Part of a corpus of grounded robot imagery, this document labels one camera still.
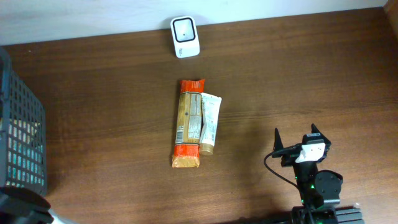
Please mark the wooden side panel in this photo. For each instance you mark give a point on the wooden side panel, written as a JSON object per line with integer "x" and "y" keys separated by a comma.
{"x": 391, "y": 10}

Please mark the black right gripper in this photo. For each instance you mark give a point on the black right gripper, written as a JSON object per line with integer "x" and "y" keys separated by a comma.
{"x": 290, "y": 154}

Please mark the white cube barcode scanner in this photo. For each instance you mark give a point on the white cube barcode scanner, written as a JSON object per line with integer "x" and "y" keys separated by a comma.
{"x": 185, "y": 36}

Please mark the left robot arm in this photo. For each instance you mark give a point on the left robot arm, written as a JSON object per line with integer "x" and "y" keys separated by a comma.
{"x": 23, "y": 206}

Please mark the white Pantene tube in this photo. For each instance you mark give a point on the white Pantene tube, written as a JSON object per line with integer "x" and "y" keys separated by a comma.
{"x": 210, "y": 111}

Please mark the black mesh basket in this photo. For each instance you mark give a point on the black mesh basket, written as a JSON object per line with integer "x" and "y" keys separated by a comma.
{"x": 23, "y": 146}

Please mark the orange spaghetti package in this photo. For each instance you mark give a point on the orange spaghetti package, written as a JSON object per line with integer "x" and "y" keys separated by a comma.
{"x": 189, "y": 124}

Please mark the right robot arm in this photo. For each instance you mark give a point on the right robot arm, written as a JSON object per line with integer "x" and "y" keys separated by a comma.
{"x": 319, "y": 190}

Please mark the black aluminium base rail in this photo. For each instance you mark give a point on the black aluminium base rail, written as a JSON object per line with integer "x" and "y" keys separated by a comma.
{"x": 350, "y": 215}

